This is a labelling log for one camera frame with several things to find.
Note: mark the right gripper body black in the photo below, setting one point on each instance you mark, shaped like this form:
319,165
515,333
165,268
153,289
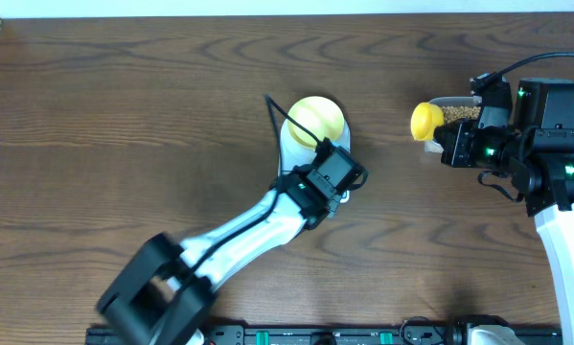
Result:
475,148

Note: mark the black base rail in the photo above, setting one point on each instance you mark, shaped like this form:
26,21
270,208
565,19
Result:
239,335

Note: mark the white digital kitchen scale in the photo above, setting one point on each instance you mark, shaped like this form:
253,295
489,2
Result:
295,154

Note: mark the yellow measuring scoop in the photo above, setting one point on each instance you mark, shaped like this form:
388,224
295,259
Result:
425,118

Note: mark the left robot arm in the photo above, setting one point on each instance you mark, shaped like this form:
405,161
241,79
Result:
165,292

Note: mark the soybeans in container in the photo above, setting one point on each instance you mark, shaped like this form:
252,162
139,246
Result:
454,113

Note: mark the clear plastic bean container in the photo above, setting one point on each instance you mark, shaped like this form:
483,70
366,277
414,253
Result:
457,101

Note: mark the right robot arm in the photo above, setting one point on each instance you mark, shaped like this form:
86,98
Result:
528,137

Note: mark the yellow plastic bowl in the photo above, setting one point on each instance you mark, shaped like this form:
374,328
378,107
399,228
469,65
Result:
320,116

